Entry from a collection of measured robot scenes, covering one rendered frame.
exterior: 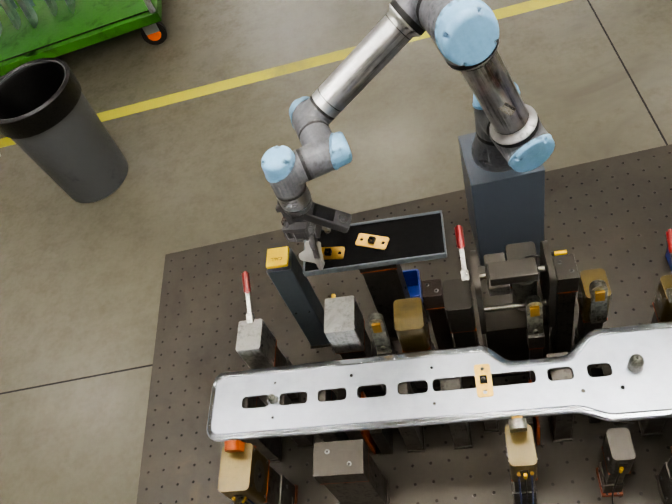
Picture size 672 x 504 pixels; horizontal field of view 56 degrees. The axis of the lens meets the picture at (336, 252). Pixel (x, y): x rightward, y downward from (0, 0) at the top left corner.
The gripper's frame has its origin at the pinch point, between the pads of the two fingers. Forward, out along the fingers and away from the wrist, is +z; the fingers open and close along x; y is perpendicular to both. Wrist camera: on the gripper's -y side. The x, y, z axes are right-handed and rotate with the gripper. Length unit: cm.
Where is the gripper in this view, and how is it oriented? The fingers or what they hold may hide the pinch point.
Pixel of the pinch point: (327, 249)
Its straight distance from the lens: 164.4
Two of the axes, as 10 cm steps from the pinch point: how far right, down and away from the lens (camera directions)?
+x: -1.4, 8.2, -5.5
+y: -9.6, 0.3, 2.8
